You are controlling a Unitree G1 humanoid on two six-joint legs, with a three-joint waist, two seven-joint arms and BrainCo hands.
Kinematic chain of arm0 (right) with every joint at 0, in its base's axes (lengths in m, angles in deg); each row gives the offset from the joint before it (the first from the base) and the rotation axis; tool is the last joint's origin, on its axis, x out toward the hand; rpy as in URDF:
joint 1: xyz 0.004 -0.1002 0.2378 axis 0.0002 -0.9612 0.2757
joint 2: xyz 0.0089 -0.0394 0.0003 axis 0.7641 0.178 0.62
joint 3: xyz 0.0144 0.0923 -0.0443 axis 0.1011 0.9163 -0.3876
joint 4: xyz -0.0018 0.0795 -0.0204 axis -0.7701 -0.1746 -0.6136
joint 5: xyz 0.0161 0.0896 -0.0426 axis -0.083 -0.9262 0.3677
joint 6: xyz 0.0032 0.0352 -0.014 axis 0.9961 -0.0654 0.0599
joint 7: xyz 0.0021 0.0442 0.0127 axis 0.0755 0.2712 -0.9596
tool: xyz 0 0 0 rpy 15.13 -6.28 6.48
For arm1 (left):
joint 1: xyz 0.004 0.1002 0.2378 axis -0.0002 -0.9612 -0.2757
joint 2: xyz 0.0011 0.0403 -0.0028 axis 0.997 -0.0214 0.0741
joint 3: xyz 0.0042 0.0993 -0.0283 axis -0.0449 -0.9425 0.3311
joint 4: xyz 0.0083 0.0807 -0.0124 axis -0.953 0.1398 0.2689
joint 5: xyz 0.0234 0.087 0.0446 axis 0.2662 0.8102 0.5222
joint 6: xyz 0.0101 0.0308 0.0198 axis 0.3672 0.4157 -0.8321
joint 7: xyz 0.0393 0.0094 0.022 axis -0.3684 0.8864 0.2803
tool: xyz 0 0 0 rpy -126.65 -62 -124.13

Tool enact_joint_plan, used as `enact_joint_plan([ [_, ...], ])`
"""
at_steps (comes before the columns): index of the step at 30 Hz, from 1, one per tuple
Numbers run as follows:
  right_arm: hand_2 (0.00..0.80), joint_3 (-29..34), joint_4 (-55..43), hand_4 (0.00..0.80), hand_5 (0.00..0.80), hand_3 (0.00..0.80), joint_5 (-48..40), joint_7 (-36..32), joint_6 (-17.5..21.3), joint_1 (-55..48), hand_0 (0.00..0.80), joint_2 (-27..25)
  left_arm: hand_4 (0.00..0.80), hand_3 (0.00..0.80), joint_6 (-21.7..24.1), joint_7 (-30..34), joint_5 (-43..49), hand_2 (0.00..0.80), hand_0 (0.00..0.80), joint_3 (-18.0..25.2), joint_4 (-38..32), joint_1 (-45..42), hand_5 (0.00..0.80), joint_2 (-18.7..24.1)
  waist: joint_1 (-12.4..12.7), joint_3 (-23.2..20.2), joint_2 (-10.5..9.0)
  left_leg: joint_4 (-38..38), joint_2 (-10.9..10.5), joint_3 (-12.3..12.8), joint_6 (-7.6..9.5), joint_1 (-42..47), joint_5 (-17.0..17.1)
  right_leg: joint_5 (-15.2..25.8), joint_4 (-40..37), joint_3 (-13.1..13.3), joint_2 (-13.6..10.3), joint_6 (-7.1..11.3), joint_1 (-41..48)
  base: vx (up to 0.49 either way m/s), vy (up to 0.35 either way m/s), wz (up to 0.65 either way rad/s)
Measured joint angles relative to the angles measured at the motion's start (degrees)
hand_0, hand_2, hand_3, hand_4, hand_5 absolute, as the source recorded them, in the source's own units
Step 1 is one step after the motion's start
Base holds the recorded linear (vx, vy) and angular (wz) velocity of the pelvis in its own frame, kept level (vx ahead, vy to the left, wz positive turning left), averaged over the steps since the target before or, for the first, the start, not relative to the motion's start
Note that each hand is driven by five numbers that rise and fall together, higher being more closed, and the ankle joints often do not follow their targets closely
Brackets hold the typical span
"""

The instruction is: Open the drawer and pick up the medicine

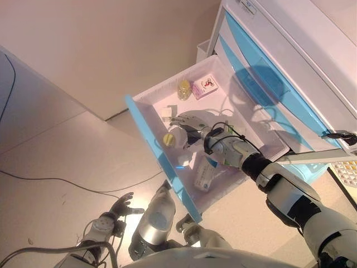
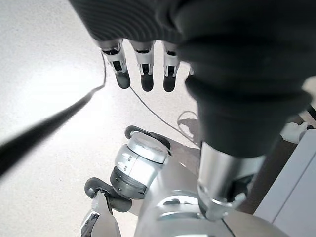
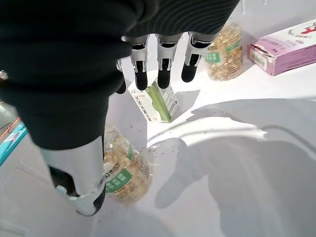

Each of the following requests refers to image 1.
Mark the robot left leg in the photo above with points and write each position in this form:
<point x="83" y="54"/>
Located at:
<point x="156" y="223"/>

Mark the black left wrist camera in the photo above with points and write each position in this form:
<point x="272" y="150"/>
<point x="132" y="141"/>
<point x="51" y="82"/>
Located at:
<point x="118" y="227"/>

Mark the grey robot torso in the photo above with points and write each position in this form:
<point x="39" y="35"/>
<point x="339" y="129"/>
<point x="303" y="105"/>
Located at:
<point x="209" y="258"/>

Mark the blue front cart drawer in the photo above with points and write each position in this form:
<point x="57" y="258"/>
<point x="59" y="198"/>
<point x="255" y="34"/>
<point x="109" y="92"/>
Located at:
<point x="259" y="139"/>

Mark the yellow pill bottle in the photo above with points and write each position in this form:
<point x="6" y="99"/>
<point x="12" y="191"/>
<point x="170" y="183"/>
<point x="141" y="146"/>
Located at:
<point x="184" y="89"/>

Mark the white side bin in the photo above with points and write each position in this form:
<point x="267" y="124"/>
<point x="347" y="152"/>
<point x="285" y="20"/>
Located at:
<point x="203" y="51"/>

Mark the white bottle yellow cap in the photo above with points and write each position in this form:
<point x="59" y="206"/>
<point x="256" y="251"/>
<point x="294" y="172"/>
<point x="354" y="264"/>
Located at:
<point x="168" y="138"/>

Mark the white blue medical cart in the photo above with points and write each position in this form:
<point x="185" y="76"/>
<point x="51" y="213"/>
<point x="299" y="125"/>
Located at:
<point x="306" y="42"/>

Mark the small white grey box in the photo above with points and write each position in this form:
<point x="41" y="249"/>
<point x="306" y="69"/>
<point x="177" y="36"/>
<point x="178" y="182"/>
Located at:
<point x="167" y="112"/>

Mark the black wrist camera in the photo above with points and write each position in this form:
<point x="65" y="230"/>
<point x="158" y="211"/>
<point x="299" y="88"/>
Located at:
<point x="118" y="227"/>
<point x="217" y="131"/>

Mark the pink white medicine box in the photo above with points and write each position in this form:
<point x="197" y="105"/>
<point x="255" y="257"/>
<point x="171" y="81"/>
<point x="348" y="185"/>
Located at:
<point x="205" y="86"/>

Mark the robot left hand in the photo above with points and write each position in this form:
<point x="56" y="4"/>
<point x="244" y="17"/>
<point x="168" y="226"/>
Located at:
<point x="121" y="208"/>

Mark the blue white medicine box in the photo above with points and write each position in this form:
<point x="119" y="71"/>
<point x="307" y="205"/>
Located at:
<point x="205" y="176"/>

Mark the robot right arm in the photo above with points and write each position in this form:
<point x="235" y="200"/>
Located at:
<point x="293" y="192"/>

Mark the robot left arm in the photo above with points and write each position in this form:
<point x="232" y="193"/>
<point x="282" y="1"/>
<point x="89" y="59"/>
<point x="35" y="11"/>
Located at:
<point x="101" y="226"/>

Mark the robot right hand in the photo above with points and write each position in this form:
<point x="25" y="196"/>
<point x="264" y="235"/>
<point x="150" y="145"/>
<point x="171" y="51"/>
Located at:
<point x="195" y="121"/>

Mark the black key in lock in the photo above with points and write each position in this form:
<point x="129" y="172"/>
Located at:
<point x="338" y="135"/>

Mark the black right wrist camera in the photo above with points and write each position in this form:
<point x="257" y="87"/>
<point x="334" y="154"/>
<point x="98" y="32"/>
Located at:
<point x="217" y="131"/>

